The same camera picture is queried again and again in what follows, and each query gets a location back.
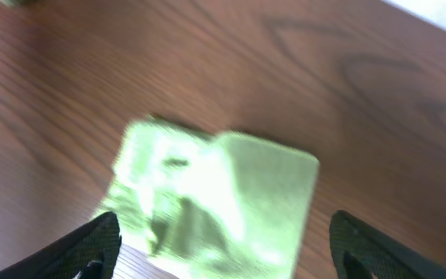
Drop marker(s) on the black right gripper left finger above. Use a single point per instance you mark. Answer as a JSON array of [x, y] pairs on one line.
[[90, 251]]

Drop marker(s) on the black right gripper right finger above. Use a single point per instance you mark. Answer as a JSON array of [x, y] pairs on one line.
[[358, 250]]

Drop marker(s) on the light green microfiber cloth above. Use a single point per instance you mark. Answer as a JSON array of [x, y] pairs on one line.
[[228, 205]]

